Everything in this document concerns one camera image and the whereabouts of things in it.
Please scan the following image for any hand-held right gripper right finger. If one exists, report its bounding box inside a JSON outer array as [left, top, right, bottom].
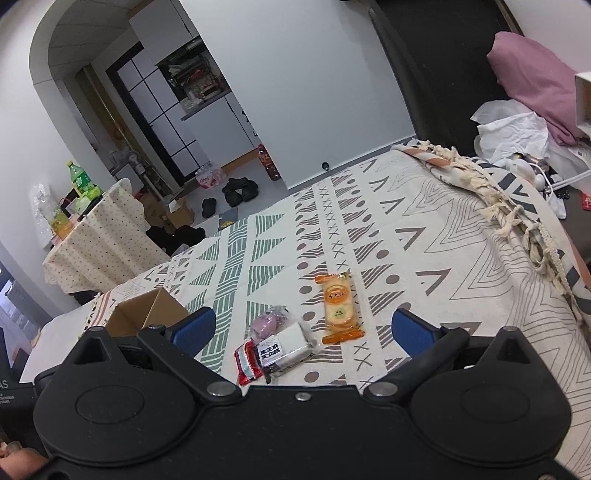
[[364, 308, 537, 404]]

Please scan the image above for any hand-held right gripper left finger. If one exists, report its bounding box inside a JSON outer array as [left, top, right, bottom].
[[65, 307, 243, 404]]

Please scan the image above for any brown cardboard box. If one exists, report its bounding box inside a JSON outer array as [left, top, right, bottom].
[[105, 287, 191, 340]]

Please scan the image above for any black and white snack packet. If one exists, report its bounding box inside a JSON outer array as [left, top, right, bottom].
[[254, 320, 321, 385]]

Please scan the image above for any person's left hand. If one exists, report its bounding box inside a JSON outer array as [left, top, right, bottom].
[[0, 440, 49, 480]]

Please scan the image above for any red and white snack packet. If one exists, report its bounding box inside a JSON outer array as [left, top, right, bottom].
[[233, 339, 264, 387]]

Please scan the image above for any pink snack packet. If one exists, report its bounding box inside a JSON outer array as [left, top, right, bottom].
[[249, 308, 291, 341]]

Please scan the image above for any orange cracker packet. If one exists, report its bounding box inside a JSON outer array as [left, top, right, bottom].
[[314, 270, 366, 346]]

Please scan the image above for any patterned white bed blanket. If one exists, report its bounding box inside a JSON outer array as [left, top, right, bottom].
[[83, 148, 591, 467]]

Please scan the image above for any white bed sheet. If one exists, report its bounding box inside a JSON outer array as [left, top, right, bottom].
[[21, 300, 108, 384]]

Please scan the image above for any black clothes pile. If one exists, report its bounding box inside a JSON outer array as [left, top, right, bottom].
[[146, 224, 206, 258]]

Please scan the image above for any open cardboard box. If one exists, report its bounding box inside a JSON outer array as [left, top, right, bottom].
[[137, 193, 195, 230]]

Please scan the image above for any table with dotted tablecloth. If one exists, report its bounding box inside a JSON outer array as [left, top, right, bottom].
[[42, 178, 170, 296]]

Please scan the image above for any pair of black shoes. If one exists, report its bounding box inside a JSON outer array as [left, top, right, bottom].
[[222, 176, 260, 208]]

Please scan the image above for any pink pack of bottles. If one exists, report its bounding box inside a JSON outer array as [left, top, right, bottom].
[[194, 165, 227, 190]]

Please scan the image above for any green tissue box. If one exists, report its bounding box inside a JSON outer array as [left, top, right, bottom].
[[73, 187, 103, 214]]

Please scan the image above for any fringed striped throw blanket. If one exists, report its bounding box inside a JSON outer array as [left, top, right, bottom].
[[390, 142, 591, 319]]

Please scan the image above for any yellow drink bottle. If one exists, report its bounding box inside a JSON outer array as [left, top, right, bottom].
[[50, 203, 78, 241]]

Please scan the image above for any white standing fan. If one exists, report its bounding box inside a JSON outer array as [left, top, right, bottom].
[[110, 148, 149, 186]]

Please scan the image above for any red patterned package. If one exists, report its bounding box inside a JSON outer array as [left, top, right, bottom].
[[257, 144, 281, 182]]

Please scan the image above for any green soda bottle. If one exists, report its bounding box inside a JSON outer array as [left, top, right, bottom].
[[67, 160, 96, 198]]

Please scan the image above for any clear plastic bag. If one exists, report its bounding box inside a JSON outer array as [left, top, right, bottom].
[[30, 183, 62, 223]]

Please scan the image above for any white plastic bag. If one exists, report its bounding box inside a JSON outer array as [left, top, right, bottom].
[[471, 98, 591, 220]]

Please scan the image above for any black framed glass door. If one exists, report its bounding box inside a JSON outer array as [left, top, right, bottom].
[[105, 41, 205, 184]]

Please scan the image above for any cluttered white shelf cabinet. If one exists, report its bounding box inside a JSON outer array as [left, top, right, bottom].
[[156, 36, 232, 117]]

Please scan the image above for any black headboard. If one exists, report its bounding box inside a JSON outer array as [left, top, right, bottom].
[[368, 0, 526, 158]]

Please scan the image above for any pink pillow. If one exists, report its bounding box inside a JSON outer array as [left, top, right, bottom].
[[488, 31, 588, 146]]

